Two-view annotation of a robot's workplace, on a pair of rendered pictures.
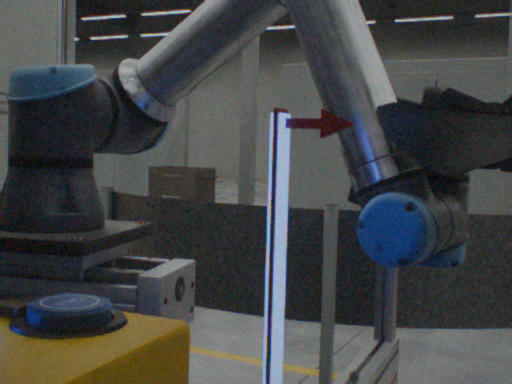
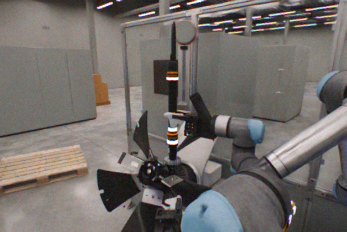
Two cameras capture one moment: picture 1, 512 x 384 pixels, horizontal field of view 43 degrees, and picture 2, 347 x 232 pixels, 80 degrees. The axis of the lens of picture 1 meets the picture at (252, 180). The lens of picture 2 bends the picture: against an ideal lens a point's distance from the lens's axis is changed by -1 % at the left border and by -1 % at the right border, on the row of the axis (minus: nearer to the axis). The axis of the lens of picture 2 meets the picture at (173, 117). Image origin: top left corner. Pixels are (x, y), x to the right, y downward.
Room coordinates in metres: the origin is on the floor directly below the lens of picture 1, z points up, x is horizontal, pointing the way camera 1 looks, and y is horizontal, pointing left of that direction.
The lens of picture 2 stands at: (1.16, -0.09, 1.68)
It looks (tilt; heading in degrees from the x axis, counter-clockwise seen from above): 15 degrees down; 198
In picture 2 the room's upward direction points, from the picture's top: straight up
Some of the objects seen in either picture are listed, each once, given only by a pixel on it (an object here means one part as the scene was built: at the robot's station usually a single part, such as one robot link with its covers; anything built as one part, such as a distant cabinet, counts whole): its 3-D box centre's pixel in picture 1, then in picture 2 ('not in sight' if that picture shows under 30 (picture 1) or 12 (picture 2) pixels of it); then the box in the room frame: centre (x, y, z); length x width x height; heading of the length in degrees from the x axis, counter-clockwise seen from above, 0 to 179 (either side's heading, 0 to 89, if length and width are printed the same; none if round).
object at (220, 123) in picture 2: not in sight; (222, 126); (0.45, -0.14, 1.47); 0.08 x 0.05 x 0.08; 167
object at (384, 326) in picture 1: (386, 278); not in sight; (1.03, -0.22, 0.96); 0.03 x 0.03 x 0.20; 67
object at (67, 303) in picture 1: (69, 315); not in sight; (0.32, 0.09, 1.08); 0.04 x 0.04 x 0.02
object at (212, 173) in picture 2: not in sight; (206, 172); (-0.20, -0.29, 0.92); 0.17 x 0.16 x 0.11; 157
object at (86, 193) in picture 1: (51, 191); not in sight; (0.93, 0.29, 1.09); 0.15 x 0.15 x 0.10
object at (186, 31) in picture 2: not in sight; (184, 32); (-0.30, -0.49, 1.88); 0.16 x 0.07 x 0.16; 102
